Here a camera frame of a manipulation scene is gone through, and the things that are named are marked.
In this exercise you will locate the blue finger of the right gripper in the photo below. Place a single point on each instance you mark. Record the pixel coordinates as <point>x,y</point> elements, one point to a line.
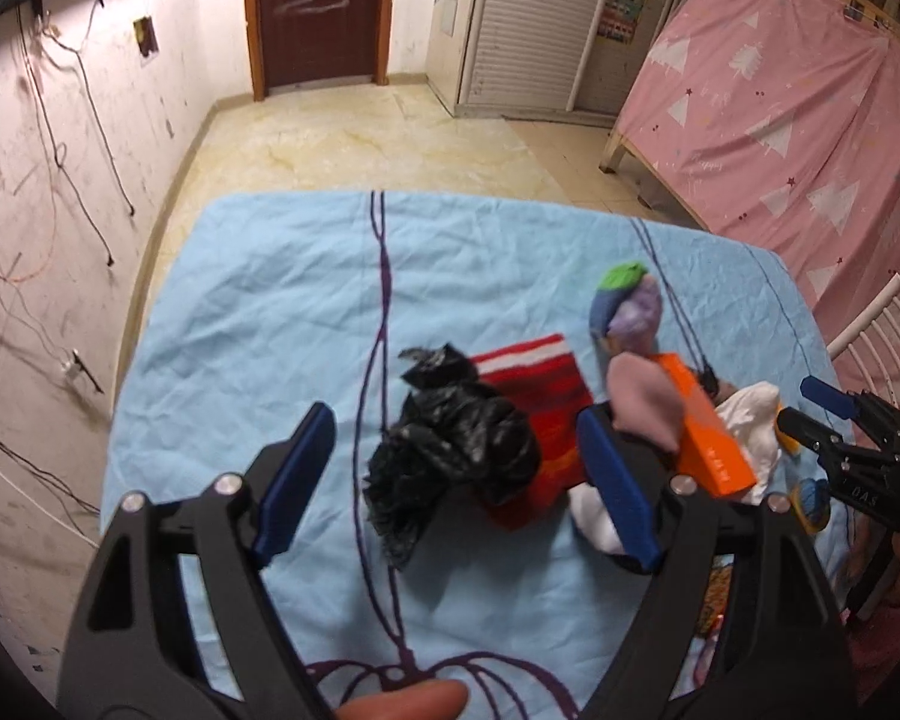
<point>811,434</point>
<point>830,398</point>

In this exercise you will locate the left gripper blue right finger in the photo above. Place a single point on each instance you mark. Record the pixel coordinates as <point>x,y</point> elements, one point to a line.
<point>627,474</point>

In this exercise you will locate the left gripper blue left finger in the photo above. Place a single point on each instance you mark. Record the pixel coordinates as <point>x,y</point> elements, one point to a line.
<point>284,477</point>

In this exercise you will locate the white cloth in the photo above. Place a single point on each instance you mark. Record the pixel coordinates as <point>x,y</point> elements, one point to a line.
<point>749,416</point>

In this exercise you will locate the orange cardboard box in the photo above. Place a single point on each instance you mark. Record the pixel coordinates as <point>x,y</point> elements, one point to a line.
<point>707,452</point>

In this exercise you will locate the black plastic bag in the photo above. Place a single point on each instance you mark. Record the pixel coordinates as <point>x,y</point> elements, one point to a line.
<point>455,435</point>

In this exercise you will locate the red striped sock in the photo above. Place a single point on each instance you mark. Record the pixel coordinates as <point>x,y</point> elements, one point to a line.
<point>542,380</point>

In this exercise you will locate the multicolour purple green sock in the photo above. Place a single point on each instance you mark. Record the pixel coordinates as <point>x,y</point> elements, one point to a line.
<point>626,310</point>

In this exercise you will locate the left hand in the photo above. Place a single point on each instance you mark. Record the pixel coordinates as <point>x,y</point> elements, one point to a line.
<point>439,699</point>

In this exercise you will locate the white metal chair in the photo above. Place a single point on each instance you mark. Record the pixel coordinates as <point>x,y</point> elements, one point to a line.
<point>872,343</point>

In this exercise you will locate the pink sock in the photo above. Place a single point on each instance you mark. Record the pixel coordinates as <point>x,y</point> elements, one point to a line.
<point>645,402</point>

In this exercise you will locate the red snack wrapper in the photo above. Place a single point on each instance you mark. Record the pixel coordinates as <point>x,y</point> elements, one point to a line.
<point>711,618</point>

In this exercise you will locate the light blue bed sheet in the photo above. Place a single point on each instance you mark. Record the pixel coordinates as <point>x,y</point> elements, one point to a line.
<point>457,342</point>

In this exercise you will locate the pink patterned bed curtain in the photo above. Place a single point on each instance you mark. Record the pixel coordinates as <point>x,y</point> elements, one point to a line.
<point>831,210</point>

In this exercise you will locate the dark red wooden door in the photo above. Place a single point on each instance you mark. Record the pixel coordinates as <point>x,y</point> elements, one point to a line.
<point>316,42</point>

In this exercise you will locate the white louvred wardrobe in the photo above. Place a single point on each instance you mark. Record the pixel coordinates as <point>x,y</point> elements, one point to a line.
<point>526,56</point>

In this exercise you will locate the wall socket box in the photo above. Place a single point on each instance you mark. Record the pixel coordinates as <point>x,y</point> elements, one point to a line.
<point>146,41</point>

